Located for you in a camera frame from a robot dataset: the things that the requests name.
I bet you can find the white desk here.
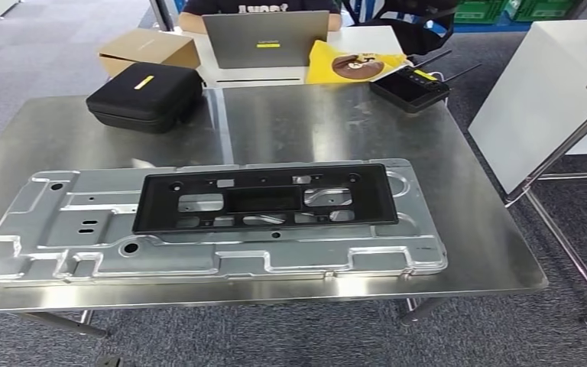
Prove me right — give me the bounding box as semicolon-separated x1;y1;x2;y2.
174;25;406;89

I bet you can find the black case with yellow label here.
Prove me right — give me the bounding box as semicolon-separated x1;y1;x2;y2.
86;62;204;135

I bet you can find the yellow paper bag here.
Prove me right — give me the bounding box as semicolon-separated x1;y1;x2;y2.
305;39;411;86

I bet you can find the brown cardboard box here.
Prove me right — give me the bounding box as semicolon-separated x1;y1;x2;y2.
97;28;202;78

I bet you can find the black tray device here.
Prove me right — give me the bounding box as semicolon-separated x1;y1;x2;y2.
369;49;483;114

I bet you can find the pressed silver metal panel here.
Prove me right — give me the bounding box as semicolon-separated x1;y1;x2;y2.
0;158;449;289

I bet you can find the black perforated plastic panel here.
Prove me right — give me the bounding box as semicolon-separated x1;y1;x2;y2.
132;163;400;235

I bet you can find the green crate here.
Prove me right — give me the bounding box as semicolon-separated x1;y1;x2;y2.
506;0;578;22
452;0;510;24

